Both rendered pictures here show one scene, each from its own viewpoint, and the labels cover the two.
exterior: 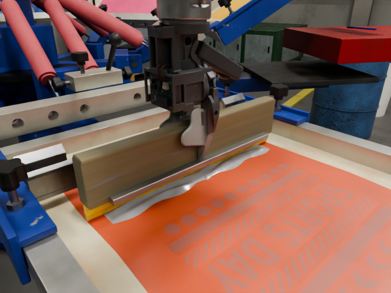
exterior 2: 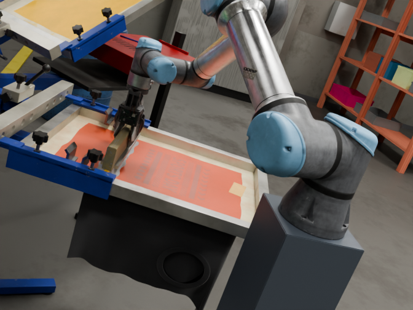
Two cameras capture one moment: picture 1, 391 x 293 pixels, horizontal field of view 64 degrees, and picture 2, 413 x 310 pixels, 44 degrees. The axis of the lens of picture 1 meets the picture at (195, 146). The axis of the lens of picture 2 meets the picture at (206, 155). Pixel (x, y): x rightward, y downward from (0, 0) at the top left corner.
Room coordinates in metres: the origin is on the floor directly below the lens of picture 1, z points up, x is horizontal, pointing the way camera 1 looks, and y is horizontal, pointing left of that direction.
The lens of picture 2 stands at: (-0.73, 1.04, 1.62)
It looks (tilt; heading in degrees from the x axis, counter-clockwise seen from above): 20 degrees down; 309
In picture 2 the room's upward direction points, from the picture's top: 19 degrees clockwise
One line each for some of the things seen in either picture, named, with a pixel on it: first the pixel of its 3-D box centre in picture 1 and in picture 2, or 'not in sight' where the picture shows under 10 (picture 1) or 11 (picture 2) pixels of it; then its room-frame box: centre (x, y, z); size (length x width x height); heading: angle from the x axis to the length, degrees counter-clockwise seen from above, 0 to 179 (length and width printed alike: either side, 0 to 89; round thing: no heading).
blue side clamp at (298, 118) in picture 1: (249, 113); (110, 118); (0.75, -0.14, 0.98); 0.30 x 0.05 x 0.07; 42
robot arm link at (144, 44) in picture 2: not in sight; (146, 57); (0.47, 0.02, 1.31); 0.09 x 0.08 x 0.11; 164
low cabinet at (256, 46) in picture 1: (246, 44); not in sight; (6.63, -1.04, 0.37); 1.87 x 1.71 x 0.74; 55
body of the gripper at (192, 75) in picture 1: (181, 66); (132, 104); (0.47, 0.02, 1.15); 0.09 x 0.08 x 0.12; 132
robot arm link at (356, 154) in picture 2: not in sight; (339, 151); (-0.29, 0.10, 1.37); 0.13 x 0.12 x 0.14; 74
